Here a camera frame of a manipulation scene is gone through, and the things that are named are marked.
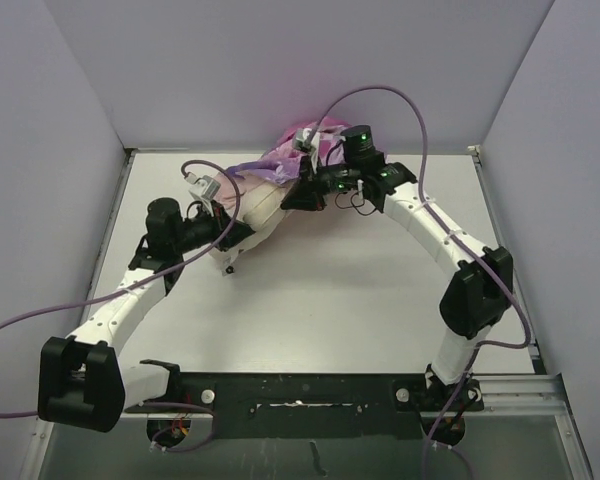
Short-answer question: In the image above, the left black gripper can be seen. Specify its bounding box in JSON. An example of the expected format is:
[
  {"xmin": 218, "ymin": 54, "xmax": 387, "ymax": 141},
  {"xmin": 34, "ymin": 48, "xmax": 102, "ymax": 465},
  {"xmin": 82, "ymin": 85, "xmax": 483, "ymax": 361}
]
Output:
[{"xmin": 173, "ymin": 199, "xmax": 255, "ymax": 254}]

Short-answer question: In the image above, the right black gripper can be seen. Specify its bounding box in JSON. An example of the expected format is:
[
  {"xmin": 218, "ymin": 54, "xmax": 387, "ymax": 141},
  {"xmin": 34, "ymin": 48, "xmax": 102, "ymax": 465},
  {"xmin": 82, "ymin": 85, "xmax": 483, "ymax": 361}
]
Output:
[{"xmin": 281, "ymin": 153, "xmax": 361, "ymax": 212}]

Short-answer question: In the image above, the cream pillow with bear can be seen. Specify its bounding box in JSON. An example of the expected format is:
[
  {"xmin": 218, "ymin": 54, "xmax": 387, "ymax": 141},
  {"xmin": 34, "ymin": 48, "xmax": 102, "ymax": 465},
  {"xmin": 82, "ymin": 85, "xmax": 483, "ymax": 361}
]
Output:
[{"xmin": 210, "ymin": 181, "xmax": 291, "ymax": 275}]

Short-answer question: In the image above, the pink pillowcase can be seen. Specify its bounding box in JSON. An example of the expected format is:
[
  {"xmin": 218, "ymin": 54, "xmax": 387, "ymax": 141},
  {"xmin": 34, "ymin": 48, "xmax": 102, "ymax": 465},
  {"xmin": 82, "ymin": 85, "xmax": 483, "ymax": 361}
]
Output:
[{"xmin": 214, "ymin": 113, "xmax": 376, "ymax": 211}]

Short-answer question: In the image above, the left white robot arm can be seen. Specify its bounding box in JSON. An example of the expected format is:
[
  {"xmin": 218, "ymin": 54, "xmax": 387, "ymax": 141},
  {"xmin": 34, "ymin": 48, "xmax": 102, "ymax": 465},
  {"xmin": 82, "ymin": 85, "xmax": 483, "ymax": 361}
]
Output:
[{"xmin": 37, "ymin": 198, "xmax": 255, "ymax": 432}]

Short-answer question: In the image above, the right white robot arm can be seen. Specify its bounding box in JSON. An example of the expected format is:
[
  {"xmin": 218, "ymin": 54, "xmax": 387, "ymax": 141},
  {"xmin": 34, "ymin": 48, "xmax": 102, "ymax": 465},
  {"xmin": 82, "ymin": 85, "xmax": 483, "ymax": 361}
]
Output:
[{"xmin": 281, "ymin": 125, "xmax": 513, "ymax": 409}]

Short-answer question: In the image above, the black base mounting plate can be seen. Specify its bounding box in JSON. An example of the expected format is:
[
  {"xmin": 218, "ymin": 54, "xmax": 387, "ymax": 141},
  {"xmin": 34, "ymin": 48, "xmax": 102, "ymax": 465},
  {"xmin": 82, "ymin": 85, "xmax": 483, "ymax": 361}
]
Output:
[{"xmin": 129, "ymin": 371, "xmax": 484, "ymax": 440}]

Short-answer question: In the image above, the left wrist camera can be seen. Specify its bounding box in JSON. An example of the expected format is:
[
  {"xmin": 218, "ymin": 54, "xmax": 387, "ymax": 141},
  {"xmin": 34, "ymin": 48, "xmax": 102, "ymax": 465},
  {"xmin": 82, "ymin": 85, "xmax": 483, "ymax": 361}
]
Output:
[{"xmin": 184, "ymin": 173, "xmax": 221, "ymax": 202}]

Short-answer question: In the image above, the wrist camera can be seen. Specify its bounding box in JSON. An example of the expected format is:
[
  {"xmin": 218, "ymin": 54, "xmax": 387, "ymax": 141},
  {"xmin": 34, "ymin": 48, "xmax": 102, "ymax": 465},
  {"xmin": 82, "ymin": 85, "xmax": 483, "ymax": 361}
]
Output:
[
  {"xmin": 184, "ymin": 173, "xmax": 221, "ymax": 202},
  {"xmin": 292, "ymin": 128, "xmax": 320, "ymax": 171}
]

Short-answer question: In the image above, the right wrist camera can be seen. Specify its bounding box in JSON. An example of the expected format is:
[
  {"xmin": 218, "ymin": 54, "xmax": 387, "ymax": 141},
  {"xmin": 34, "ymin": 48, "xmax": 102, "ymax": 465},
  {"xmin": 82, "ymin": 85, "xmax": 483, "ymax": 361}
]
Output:
[{"xmin": 292, "ymin": 128, "xmax": 320, "ymax": 171}]

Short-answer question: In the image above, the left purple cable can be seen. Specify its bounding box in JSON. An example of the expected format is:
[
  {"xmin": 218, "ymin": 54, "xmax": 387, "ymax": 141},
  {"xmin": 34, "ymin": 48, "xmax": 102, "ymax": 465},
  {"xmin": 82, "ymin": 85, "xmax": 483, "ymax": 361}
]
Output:
[{"xmin": 0, "ymin": 158, "xmax": 246, "ymax": 454}]

